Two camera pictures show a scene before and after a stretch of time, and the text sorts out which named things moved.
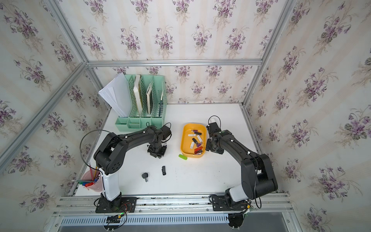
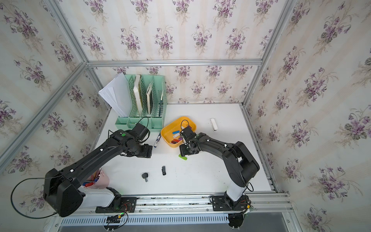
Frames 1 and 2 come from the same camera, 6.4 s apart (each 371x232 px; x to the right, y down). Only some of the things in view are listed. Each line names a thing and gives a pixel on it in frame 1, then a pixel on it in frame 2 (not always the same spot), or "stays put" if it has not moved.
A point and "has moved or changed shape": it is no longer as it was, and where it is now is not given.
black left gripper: x=155 y=155 to x=147 y=152
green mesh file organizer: x=148 y=96 stays put
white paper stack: x=117 y=92 stays put
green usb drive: x=182 y=156 stays put
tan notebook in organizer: x=148 y=94 stays put
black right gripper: x=207 y=146 to x=182 y=151
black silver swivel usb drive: x=164 y=170 stays put
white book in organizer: x=137 y=94 stays put
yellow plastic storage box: x=193 y=140 has moved or changed shape
